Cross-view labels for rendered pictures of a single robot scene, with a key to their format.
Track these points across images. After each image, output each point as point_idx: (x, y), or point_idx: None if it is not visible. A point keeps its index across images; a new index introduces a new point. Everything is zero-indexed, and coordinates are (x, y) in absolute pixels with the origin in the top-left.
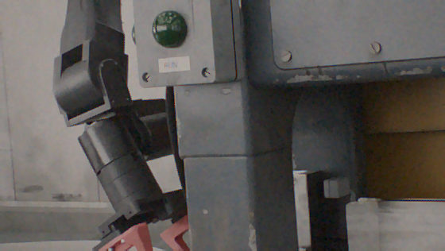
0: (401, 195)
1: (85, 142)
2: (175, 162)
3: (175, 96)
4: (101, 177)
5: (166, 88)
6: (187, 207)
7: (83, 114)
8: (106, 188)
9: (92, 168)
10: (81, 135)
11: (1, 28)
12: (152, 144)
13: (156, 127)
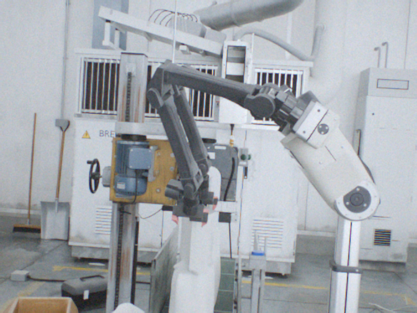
0: None
1: (208, 179)
2: (231, 180)
3: (237, 167)
4: (208, 188)
5: (234, 166)
6: (236, 187)
7: (206, 172)
8: (208, 190)
9: (206, 186)
10: (208, 177)
11: None
12: None
13: None
